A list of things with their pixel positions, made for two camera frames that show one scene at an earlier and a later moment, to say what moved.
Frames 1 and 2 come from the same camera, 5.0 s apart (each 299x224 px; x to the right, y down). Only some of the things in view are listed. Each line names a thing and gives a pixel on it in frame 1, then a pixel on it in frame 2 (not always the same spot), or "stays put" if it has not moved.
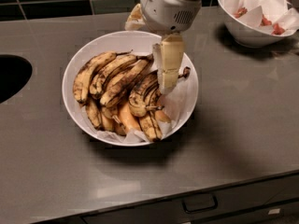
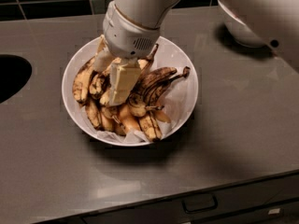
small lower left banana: x=93 y=113 stays put
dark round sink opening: x=14 y=73 stays put
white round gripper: x=168 y=12 to x=127 y=37
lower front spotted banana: x=150 y=127 stays put
